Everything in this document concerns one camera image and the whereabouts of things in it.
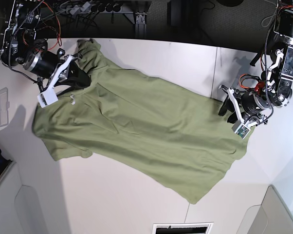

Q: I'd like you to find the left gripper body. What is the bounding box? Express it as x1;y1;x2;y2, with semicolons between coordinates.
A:
219;85;270;125

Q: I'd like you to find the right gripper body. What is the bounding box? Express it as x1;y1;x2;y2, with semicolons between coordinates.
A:
36;48;83;96

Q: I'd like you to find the green t-shirt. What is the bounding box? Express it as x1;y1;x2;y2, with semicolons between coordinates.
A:
32;39;248;204

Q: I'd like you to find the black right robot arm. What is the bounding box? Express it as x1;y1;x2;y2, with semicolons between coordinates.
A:
0;0;91;92

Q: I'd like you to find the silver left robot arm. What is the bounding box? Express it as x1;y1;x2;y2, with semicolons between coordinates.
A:
218;0;293;125

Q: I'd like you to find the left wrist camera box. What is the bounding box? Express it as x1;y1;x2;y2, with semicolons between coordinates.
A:
232;121;251;139

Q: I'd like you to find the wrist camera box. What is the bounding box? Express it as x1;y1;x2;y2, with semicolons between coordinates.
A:
232;121;251;139
37;88;58;108

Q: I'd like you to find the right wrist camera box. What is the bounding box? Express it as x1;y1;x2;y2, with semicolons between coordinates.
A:
37;88;58;108

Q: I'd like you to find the aluminium frame post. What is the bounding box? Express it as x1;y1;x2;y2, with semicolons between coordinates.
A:
134;12;147;39

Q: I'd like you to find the white cable on floor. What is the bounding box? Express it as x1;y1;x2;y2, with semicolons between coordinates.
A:
260;0;281;29

